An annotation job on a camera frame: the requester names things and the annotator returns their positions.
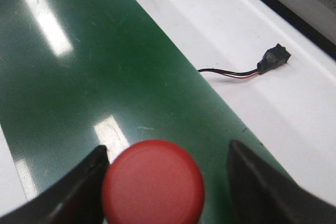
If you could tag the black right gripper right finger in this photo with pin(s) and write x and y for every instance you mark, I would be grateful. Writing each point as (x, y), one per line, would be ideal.
(261, 194)

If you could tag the green conveyor belt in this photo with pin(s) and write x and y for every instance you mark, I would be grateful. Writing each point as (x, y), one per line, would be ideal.
(79, 73)

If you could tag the black sensor behind belt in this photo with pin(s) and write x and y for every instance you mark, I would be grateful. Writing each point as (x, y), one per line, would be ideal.
(273, 58)

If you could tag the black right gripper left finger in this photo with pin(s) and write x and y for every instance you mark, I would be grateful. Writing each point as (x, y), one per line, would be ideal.
(76, 198)

